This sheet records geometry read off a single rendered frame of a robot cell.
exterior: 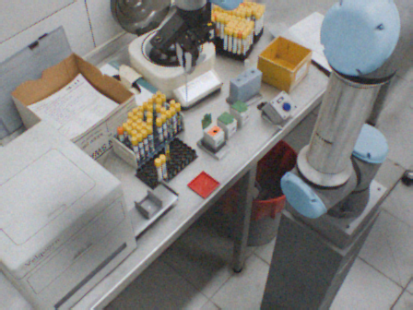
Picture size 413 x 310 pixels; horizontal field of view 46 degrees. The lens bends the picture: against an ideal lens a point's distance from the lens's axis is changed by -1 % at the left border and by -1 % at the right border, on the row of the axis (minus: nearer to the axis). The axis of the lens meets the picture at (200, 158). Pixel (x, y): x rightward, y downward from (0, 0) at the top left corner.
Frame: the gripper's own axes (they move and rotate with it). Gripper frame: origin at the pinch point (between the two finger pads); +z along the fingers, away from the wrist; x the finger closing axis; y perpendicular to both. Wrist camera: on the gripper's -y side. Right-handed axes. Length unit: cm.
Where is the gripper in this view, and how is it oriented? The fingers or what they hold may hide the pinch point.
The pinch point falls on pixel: (185, 70)
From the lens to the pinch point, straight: 132.4
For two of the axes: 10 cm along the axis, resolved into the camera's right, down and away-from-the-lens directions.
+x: -6.3, -6.1, 4.8
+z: 0.1, 6.2, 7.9
